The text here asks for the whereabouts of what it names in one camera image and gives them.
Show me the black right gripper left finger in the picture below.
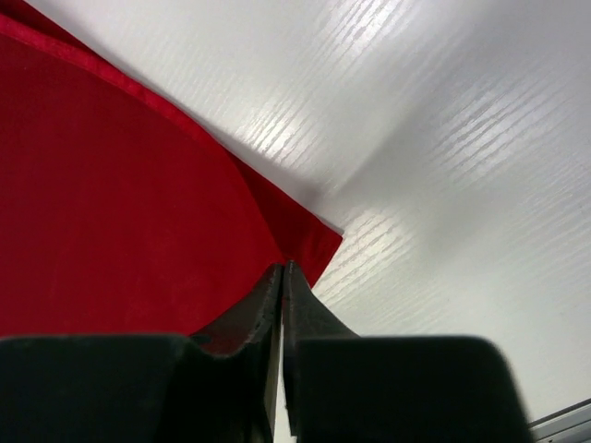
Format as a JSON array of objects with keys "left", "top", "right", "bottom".
[{"left": 1, "top": 265, "right": 283, "bottom": 442}]

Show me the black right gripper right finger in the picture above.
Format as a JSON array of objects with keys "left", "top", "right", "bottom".
[{"left": 283, "top": 262, "right": 533, "bottom": 442}]

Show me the red cloth napkin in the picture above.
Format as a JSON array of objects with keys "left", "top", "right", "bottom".
[{"left": 1, "top": 1, "right": 342, "bottom": 336}]

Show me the aluminium right side rail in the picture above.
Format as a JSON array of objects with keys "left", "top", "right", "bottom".
[{"left": 530, "top": 399, "right": 591, "bottom": 443}]

